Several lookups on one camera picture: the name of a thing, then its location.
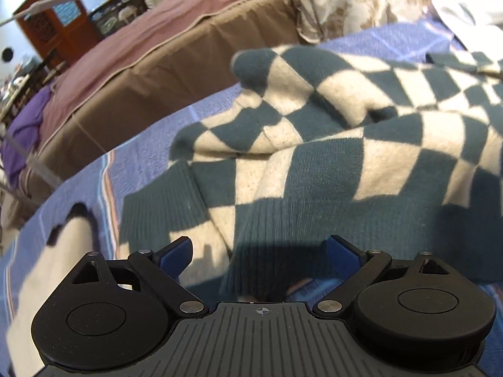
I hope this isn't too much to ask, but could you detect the green cream checkered sweater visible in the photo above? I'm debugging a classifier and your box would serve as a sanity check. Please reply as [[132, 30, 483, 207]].
[[119, 46, 502, 300]]

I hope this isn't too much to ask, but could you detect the folded beige sweater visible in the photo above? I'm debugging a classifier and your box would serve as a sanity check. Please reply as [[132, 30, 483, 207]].
[[7, 203, 99, 376]]

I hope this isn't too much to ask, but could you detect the blue plaid bed sheet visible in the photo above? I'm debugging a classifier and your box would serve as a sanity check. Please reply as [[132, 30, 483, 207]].
[[0, 19, 503, 377]]

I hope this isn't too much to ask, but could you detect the purple cloth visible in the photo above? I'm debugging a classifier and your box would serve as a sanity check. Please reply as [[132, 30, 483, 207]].
[[1, 85, 52, 189]]

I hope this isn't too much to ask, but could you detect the brown pink bed cover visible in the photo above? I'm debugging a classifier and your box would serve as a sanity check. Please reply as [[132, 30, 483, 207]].
[[15, 0, 308, 205]]

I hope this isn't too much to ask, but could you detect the white cloth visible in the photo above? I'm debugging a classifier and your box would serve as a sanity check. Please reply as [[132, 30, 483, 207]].
[[431, 0, 502, 59]]

